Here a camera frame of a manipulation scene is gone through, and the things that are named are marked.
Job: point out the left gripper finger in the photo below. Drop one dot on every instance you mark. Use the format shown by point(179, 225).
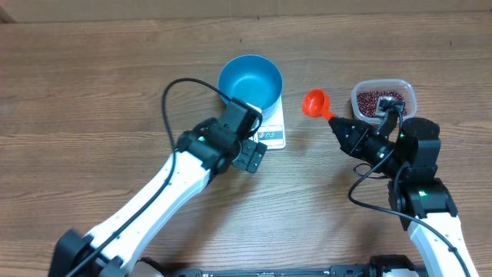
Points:
point(255, 153)
point(241, 161)

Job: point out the clear plastic container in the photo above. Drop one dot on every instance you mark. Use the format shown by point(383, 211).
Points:
point(398, 85)

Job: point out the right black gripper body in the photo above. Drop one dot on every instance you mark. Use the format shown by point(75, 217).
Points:
point(372, 150)

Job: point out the blue bowl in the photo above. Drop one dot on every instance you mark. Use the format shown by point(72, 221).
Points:
point(255, 80)

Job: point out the red measuring scoop blue handle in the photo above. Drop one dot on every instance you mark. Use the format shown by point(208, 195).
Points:
point(316, 104)

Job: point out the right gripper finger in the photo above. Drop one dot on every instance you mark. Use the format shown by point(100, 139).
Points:
point(351, 140)
point(342, 127)

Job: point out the white kitchen scale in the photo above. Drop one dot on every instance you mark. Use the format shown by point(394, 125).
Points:
point(272, 129)

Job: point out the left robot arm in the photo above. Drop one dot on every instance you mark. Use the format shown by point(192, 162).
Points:
point(113, 247)

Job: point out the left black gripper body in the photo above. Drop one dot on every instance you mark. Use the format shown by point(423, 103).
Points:
point(237, 149)

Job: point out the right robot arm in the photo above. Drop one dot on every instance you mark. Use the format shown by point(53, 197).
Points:
point(405, 151)

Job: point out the red beans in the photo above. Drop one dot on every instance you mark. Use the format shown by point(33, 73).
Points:
point(367, 101)

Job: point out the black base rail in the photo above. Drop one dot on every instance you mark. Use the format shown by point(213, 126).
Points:
point(334, 271)

